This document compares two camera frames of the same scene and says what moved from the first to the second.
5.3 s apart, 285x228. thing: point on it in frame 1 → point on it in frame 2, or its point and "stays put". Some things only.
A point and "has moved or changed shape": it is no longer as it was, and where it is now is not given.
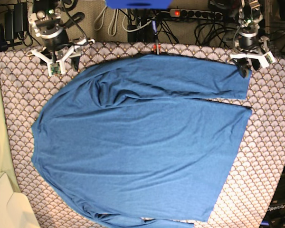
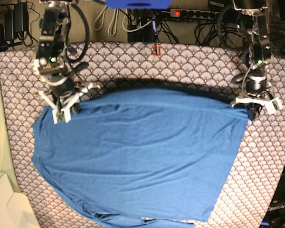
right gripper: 247,41 → 256,83
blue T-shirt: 148,139 has moved or changed shape
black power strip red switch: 195,14 stays put
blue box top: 138,4 stays put
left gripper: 57,42 → 60,85
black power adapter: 16,21 stays put
